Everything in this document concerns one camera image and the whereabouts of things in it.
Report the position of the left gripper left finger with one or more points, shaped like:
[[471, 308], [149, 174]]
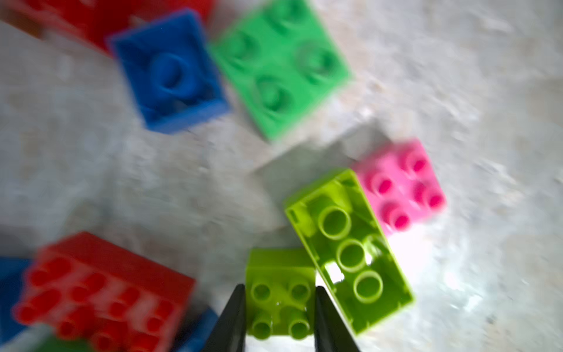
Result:
[[229, 333]]

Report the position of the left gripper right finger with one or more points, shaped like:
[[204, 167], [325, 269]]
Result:
[[331, 334]]

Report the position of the lime small lego brick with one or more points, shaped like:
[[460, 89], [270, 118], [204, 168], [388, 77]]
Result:
[[280, 293]]

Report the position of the lime long lego brick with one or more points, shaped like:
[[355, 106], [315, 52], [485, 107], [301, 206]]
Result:
[[338, 229]]

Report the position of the pink lego brick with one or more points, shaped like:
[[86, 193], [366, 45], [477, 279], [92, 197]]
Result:
[[400, 185]]

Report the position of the blue lego brick front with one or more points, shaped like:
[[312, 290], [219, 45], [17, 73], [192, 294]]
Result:
[[194, 337]]

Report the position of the blue lego brick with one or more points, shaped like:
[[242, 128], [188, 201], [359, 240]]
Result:
[[194, 337], [170, 72], [12, 270]]

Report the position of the red long lego brick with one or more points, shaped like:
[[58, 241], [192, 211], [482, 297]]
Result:
[[88, 288]]

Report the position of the green lego brick left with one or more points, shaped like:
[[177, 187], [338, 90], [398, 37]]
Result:
[[55, 344]]

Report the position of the green lego brick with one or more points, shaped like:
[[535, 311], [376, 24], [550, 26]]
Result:
[[55, 344], [281, 63]]

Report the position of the blue lego brick left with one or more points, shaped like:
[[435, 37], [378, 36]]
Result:
[[12, 270]]

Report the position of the green lego brick right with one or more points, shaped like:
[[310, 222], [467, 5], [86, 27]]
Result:
[[281, 63]]

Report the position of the blue lego brick back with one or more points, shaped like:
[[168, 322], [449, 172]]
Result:
[[170, 72]]

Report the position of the red lego brick back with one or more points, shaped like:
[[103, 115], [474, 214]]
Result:
[[93, 22]]

